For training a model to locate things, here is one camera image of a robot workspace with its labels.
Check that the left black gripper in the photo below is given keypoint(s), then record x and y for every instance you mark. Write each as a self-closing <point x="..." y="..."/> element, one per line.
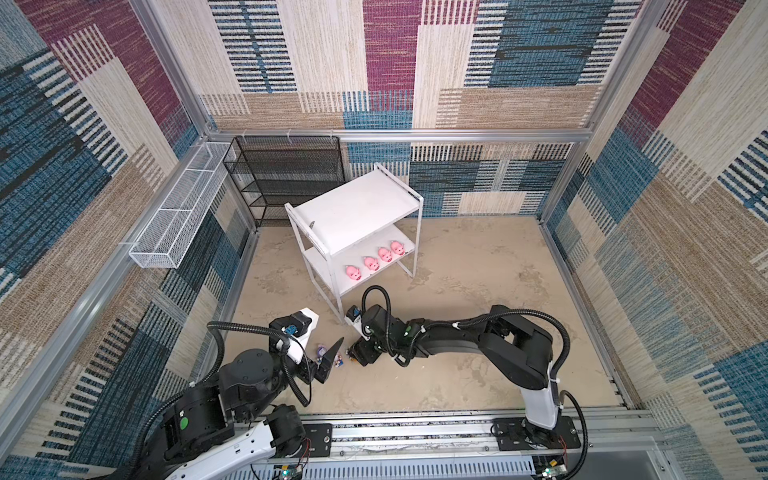
<point x="309" y="371"/>

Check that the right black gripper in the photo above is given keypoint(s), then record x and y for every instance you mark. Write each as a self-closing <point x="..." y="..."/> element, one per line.
<point x="362" y="352"/>

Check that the pink rubber pig toy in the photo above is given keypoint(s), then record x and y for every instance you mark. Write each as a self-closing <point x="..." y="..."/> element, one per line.
<point x="353" y="272"/>
<point x="397" y="249"/>
<point x="371" y="263"/>
<point x="385" y="254"/>

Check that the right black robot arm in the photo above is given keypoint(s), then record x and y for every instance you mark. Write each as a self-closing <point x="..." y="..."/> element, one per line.
<point x="527" y="346"/>

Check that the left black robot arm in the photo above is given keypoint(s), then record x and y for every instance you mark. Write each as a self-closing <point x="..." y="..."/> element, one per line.
<point x="228" y="419"/>

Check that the white two-tier metal shelf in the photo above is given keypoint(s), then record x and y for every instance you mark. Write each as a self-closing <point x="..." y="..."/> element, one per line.
<point x="352" y="221"/>

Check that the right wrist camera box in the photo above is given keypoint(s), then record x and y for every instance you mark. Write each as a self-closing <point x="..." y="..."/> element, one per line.
<point x="353" y="317"/>

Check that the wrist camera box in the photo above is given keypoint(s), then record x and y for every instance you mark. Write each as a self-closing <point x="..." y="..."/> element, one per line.
<point x="299" y="327"/>
<point x="353" y="317"/>

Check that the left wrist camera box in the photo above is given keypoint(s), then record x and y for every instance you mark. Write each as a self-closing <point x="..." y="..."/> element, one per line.
<point x="299" y="327"/>

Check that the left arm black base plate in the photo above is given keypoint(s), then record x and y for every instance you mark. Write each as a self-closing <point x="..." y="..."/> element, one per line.
<point x="312" y="440"/>

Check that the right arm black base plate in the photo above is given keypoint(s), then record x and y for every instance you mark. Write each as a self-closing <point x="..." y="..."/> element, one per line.
<point x="517" y="434"/>

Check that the black mesh wire shelf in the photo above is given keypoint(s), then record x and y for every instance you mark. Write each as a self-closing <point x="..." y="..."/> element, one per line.
<point x="271" y="171"/>

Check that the white wire mesh basket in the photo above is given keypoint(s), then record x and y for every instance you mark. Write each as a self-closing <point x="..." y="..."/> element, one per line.
<point x="164" y="242"/>

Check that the aluminium front rail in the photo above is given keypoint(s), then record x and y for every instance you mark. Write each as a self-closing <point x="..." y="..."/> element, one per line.
<point x="617" y="443"/>

